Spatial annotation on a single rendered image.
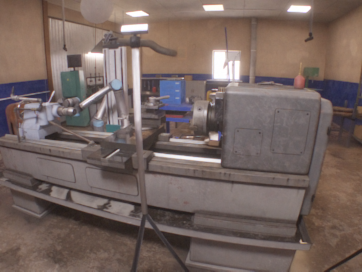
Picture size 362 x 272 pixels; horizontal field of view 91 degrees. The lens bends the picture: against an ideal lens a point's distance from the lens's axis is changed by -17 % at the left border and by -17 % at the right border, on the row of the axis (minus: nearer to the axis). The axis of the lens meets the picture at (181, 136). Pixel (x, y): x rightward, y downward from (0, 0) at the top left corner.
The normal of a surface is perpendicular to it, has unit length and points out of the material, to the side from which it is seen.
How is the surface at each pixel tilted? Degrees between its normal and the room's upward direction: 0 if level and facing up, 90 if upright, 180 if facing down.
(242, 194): 90
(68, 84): 90
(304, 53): 90
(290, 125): 90
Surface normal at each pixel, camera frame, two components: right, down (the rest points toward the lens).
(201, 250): -0.26, 0.29
